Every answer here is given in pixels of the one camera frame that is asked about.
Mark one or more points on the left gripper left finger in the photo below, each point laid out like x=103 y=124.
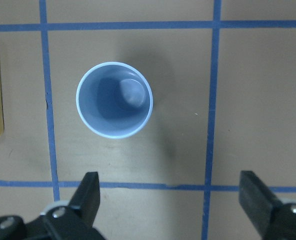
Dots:
x=85 y=201

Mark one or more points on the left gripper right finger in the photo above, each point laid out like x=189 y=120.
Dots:
x=257 y=201

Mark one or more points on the light blue plastic cup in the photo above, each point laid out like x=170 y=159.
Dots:
x=114 y=100

